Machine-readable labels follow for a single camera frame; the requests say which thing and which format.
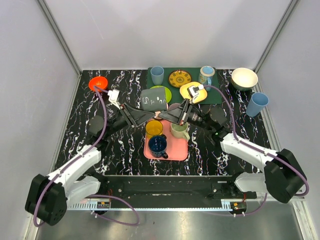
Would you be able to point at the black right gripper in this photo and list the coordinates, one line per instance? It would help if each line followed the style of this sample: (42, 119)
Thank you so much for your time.
(176, 115)

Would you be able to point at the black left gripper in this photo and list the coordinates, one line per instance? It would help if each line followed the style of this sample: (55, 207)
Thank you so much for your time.
(126, 114)

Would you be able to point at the grey ceramic mug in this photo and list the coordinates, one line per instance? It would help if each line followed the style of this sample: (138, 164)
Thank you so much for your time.
(154, 99)

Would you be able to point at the dark blue ceramic mug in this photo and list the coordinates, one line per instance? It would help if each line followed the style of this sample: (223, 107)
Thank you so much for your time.
(158, 145)

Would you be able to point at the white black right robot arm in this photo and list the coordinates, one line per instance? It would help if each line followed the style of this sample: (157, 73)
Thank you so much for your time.
(281, 175)

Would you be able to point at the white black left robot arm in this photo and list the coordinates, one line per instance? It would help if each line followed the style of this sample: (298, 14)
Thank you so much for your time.
(49, 196)

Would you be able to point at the light green ceramic mug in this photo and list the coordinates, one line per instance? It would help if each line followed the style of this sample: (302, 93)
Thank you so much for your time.
(180, 131)

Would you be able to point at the pink ceramic mug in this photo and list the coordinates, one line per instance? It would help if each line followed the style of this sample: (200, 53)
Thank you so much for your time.
(157, 115)

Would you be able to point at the yellow glass mug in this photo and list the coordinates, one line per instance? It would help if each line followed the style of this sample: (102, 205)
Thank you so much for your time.
(153, 128)

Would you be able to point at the light blue patterned mug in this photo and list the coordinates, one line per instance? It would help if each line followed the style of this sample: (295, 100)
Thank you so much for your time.
(206, 75)

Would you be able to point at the purple translucent cup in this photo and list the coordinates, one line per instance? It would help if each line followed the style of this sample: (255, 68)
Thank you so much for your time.
(173, 106)

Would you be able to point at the lime green plate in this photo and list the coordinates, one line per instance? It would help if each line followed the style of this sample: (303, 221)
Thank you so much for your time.
(168, 93)

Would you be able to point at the yellow square plate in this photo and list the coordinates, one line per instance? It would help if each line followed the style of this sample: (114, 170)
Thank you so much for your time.
(184, 93)

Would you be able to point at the pink plastic tray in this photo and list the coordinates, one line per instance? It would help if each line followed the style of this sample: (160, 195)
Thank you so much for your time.
(177, 148)

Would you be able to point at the yellow black patterned saucer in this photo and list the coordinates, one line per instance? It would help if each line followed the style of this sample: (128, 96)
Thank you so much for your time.
(179, 77)

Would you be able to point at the light blue cup on mat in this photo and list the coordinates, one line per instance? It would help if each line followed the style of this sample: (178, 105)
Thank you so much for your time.
(157, 75)

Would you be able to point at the orange plastic bowl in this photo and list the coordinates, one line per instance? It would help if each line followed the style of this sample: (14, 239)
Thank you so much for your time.
(99, 82)

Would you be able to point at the white floral ceramic bowl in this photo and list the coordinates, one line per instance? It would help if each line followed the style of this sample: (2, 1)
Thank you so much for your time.
(244, 79)

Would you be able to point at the light blue plastic cup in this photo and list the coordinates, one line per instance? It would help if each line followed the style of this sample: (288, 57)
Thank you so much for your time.
(257, 102)

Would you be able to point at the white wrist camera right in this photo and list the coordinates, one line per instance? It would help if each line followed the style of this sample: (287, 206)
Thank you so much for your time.
(194, 91)

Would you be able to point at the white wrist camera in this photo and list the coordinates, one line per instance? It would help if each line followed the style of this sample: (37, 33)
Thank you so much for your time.
(194, 91)
(113, 96)

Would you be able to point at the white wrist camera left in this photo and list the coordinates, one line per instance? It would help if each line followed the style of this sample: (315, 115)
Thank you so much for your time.
(113, 96)

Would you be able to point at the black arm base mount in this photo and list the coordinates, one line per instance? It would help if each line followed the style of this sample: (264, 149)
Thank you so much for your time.
(218, 187)

